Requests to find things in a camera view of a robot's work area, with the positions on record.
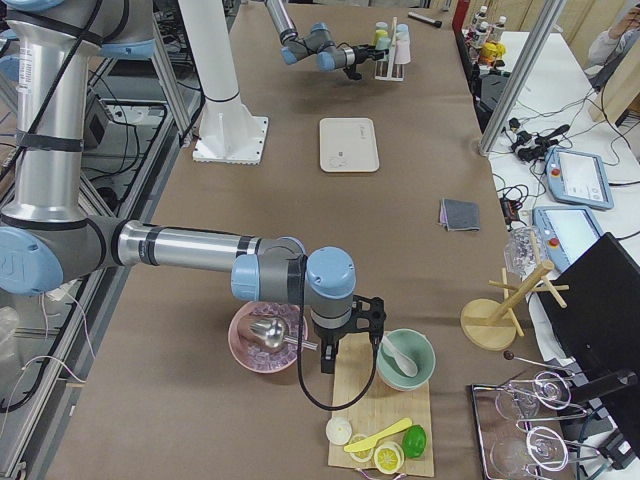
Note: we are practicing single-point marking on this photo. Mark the cream rabbit tray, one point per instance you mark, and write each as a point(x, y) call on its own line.
point(348, 145)

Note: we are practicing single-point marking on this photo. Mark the white toy bun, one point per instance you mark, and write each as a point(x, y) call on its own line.
point(338, 431)

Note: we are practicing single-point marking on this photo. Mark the black monitor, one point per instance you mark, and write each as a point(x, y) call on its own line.
point(599, 327)

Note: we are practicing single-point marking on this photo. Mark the yellow cup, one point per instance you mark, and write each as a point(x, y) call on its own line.
point(380, 33)

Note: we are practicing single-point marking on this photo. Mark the stacked lemon slices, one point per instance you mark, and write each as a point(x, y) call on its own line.
point(388, 458)

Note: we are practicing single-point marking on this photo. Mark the metal ice scoop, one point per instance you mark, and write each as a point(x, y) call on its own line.
point(274, 334)

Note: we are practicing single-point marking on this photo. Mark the teach pendant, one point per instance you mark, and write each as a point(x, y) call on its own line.
point(578, 178)
point(567, 232)

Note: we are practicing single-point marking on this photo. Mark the pink bowl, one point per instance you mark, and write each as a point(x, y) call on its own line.
point(253, 350)

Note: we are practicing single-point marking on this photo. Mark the green bowl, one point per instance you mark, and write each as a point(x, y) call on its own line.
point(415, 345)

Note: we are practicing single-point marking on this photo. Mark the white wire cup rack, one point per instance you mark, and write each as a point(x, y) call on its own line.
point(387, 70)

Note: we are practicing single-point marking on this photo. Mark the green cup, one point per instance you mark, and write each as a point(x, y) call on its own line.
point(383, 44)

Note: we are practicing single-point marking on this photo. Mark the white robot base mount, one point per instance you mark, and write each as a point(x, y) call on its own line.
point(228, 132)

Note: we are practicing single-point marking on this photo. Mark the black glass rack tray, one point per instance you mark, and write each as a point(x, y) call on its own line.
point(551, 422)

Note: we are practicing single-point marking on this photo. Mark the single lemon slice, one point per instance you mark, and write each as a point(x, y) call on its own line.
point(362, 456)

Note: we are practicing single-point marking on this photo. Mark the clear plastic cup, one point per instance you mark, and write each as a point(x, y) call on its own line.
point(519, 250)

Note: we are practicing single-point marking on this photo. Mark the black marker pen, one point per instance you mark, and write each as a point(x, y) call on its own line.
point(424, 19)

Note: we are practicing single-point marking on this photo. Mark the yellow plastic knife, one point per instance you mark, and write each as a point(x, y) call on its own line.
point(371, 441)

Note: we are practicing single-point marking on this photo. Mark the cream white cup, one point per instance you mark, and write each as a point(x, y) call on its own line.
point(402, 36)

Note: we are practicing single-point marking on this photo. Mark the green lime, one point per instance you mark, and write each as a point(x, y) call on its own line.
point(414, 442)

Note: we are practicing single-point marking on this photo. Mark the upper teach pendant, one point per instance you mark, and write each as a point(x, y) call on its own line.
point(578, 178)

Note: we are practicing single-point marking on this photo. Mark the purple cloth underneath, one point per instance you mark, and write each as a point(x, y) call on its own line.
point(442, 213)

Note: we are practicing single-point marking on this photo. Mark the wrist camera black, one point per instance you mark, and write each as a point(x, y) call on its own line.
point(367, 316)
point(352, 73)

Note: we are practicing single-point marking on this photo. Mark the lower teach pendant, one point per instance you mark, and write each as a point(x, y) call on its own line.
point(567, 232)

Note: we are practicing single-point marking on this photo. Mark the white plastic spoon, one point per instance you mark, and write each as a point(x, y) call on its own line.
point(406, 365)

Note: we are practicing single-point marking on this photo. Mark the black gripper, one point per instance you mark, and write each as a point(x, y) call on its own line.
point(327, 338)
point(358, 53)

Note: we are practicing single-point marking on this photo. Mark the pink cup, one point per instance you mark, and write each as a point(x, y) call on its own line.
point(402, 53)

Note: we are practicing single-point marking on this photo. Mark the aluminium frame post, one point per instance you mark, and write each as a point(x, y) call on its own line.
point(529, 55)

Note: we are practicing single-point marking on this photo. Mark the bamboo cutting board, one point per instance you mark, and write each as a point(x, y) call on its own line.
point(392, 396)

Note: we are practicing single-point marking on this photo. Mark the grey folded cloth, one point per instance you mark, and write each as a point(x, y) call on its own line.
point(461, 215)

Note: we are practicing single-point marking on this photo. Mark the wooden mug tree stand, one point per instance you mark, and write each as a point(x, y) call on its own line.
point(493, 325)

